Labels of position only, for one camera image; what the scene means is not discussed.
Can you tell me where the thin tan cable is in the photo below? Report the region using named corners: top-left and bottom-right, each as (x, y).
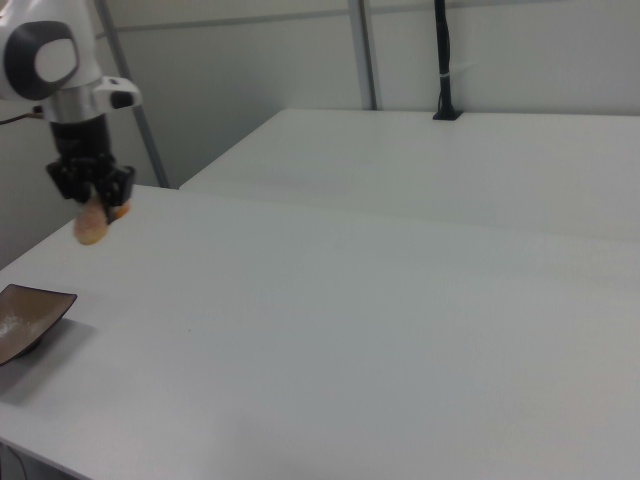
top-left (0, 111), bottom-right (47, 127)

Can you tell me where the orange glazed bread bun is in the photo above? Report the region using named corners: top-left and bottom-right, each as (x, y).
top-left (72, 196), bottom-right (134, 248)

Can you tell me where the thin dark cable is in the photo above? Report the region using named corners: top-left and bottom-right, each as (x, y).
top-left (0, 443), bottom-right (29, 480)

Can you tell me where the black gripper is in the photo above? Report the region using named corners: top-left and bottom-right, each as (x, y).
top-left (45, 115), bottom-right (138, 225)

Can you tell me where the brown square ceramic plate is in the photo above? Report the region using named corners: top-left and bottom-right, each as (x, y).
top-left (0, 283), bottom-right (79, 368)

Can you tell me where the black camera stand pole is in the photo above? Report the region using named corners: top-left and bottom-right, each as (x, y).
top-left (432, 0), bottom-right (464, 123)

